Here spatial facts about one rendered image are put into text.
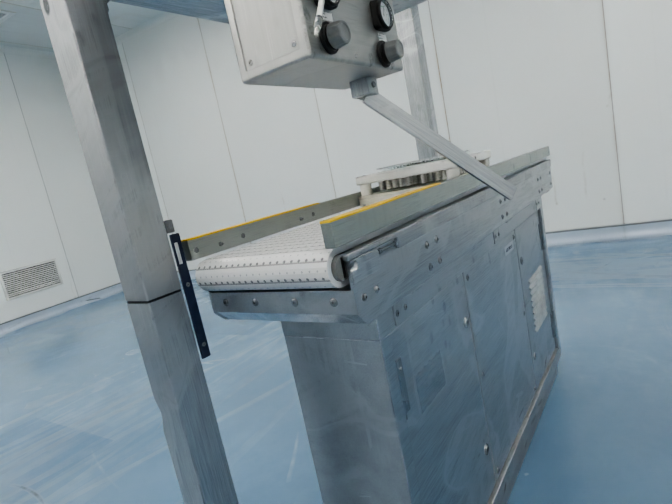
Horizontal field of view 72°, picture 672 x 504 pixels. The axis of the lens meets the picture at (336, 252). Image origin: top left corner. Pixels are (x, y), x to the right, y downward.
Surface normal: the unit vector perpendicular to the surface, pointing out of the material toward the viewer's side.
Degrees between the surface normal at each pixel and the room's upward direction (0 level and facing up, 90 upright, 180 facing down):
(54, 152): 90
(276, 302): 90
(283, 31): 90
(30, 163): 90
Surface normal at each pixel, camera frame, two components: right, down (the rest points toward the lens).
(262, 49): -0.56, 0.25
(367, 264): 0.80, -0.07
